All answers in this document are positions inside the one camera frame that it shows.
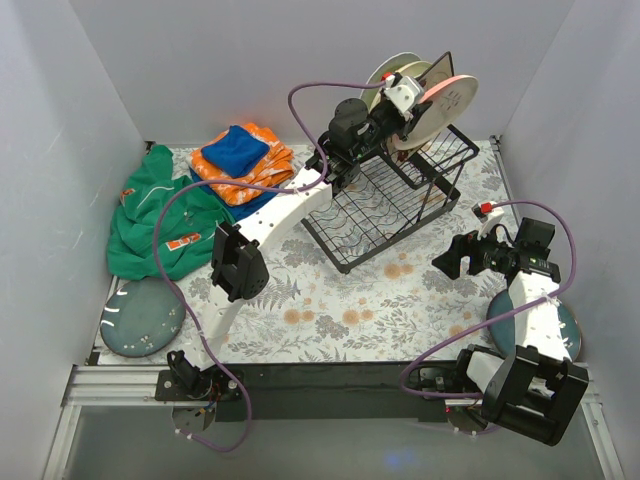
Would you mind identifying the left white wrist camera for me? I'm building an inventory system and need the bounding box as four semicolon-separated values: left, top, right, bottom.
381;72;425;116

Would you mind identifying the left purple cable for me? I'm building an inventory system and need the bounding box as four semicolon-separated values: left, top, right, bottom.
152;81;389;453

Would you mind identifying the white scalloped plate front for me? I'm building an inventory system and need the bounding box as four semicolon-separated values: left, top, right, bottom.
360;52;421;110

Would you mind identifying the floral patterned table mat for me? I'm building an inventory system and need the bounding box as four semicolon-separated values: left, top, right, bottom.
97;139;539;365

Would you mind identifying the green jacket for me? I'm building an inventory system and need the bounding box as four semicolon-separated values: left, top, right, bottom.
106;145;235;281

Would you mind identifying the blue glazed plate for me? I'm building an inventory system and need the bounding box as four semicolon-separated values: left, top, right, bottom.
486;289;583;361
99;277;186;358

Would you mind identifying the purple cable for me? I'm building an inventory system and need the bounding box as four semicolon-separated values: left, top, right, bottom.
152;81;389;453
399;199;577;436

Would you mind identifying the blue cloth bottom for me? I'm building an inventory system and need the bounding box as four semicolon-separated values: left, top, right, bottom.
201;185;277;221

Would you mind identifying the right blue glazed plate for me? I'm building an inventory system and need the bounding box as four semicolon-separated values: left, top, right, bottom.
486;289;583;361

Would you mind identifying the orange patterned cloth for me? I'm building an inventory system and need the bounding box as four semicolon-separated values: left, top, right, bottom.
190;123;294;205

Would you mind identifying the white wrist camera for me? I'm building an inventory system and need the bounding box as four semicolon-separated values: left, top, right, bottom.
381;72;425;116
472;202;504;239

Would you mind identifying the pink and cream round plate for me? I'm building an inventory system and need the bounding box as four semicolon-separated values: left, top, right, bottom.
392;75;479;151

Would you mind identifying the square floral plate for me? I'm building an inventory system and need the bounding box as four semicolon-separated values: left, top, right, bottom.
417;51;454;90

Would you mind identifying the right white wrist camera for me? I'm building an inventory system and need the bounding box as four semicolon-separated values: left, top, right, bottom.
472;202;504;239

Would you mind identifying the blue folded towel top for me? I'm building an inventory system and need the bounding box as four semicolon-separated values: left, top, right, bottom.
201;125;270;178

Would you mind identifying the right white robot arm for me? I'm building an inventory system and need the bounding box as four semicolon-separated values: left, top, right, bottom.
432;213;589;446

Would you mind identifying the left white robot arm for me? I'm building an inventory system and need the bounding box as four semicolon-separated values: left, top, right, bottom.
178;87;431;400

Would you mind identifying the left blue glazed plate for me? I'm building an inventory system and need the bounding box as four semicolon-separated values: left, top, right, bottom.
99;277;186;358

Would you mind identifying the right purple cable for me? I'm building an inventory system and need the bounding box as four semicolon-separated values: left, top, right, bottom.
399;199;577;436

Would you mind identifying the black wire dish rack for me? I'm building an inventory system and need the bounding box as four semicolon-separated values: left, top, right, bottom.
302;125;480;274

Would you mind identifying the cream and green round plate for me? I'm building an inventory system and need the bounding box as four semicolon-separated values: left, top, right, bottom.
369;61;431;110

